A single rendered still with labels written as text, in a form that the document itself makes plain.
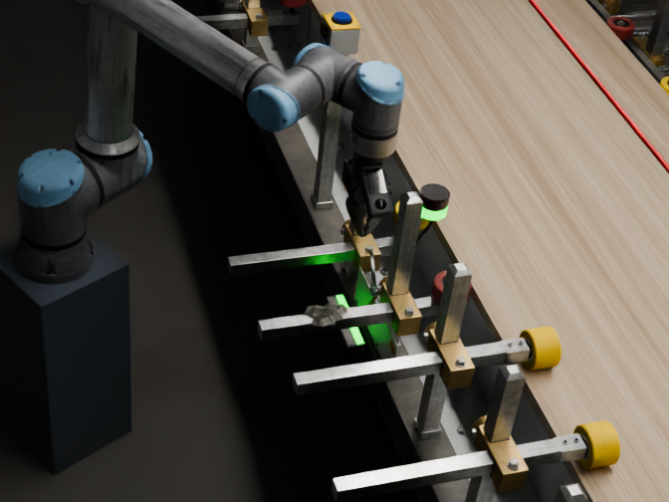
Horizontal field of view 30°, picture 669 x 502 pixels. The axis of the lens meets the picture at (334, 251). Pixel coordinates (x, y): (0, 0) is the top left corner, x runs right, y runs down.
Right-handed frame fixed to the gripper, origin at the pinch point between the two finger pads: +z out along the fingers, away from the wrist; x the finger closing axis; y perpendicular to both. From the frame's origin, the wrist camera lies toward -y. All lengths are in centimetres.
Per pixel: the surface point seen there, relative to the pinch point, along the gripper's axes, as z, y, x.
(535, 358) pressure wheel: 5.6, -35.4, -23.6
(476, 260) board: 10.8, -0.7, -26.3
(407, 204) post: -10.3, -4.8, -6.3
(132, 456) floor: 101, 37, 42
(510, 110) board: 11, 52, -57
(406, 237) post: -1.8, -4.7, -7.2
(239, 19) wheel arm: 17, 116, -3
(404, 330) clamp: 17.1, -12.0, -6.8
